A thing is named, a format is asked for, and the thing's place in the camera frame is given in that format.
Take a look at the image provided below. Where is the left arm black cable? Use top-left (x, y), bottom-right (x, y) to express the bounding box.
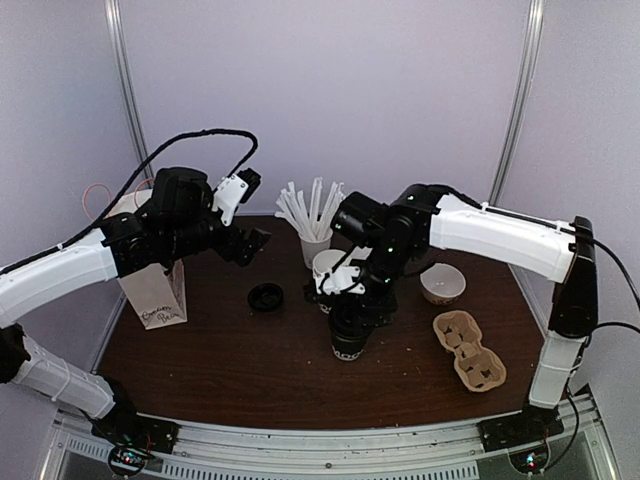
top-left (0, 128), bottom-right (260, 276)

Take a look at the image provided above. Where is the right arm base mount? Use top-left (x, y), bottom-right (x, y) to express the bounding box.
top-left (477, 411), bottom-right (564, 452)

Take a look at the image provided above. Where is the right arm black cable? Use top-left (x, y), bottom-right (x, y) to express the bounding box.
top-left (569, 234), bottom-right (640, 446)

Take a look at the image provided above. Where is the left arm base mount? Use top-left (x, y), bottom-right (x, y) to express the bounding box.
top-left (87, 407), bottom-right (179, 454)

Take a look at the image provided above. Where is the aluminium front rail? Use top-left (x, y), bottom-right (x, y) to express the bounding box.
top-left (39, 389), bottom-right (616, 480)

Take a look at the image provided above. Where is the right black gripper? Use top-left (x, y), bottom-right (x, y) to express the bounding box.
top-left (348, 238), bottom-right (416, 333)

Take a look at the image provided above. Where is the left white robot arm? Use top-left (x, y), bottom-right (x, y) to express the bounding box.
top-left (1, 167), bottom-right (270, 444)

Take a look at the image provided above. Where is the white paper bag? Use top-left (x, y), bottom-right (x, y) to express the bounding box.
top-left (100, 189), bottom-right (188, 330)

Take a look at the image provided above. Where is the left aluminium post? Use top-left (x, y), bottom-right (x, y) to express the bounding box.
top-left (104, 0), bottom-right (148, 163)

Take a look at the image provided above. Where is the white round bowl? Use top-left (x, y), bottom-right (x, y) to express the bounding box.
top-left (419, 263), bottom-right (467, 306)

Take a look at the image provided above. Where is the stack of paper cups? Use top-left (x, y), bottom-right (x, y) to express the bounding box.
top-left (312, 249), bottom-right (349, 314)

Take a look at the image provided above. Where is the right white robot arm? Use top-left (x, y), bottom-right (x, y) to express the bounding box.
top-left (314, 184), bottom-right (598, 442)

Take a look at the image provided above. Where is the cardboard cup carrier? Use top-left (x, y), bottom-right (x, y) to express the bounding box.
top-left (432, 310), bottom-right (507, 393)

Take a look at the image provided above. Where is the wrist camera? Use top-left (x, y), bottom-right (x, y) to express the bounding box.
top-left (303, 266), bottom-right (366, 303)
top-left (212, 168), bottom-right (262, 227)

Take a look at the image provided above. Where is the aluminium post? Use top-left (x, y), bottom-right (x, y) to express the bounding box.
top-left (489, 0), bottom-right (545, 205)
top-left (104, 0), bottom-right (148, 163)

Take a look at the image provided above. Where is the single black paper cup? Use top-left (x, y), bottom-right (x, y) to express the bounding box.
top-left (329, 325), bottom-right (373, 362)

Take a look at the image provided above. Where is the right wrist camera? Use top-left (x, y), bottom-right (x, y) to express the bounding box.
top-left (303, 266), bottom-right (366, 303)

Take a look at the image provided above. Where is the black cup lid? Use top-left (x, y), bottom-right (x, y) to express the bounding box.
top-left (328, 305), bottom-right (373, 338)

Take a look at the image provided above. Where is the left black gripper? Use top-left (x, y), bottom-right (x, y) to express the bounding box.
top-left (165, 190), bottom-right (271, 266)

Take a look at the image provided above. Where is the right aluminium post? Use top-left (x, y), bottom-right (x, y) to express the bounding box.
top-left (489, 0), bottom-right (545, 205)

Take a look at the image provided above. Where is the black lid on table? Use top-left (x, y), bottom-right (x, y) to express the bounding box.
top-left (247, 283), bottom-right (284, 313)

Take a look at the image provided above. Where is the white cup of straws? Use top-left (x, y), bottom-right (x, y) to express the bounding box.
top-left (274, 177), bottom-right (346, 269)

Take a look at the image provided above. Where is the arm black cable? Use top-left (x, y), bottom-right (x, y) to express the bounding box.
top-left (569, 234), bottom-right (640, 446)
top-left (0, 128), bottom-right (260, 276)

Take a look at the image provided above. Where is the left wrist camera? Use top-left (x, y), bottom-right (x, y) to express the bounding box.
top-left (212, 168), bottom-right (262, 227)

